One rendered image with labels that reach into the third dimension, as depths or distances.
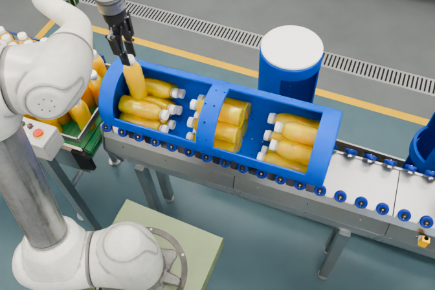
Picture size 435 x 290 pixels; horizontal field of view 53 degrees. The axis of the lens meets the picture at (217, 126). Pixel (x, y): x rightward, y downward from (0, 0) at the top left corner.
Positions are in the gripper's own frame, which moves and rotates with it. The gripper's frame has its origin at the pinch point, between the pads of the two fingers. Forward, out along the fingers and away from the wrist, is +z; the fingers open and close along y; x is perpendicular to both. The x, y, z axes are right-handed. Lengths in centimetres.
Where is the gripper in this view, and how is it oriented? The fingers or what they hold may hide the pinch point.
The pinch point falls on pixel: (127, 53)
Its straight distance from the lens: 158.3
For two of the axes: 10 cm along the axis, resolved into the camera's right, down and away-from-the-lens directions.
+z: 0.5, 5.6, 8.2
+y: 3.5, -7.8, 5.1
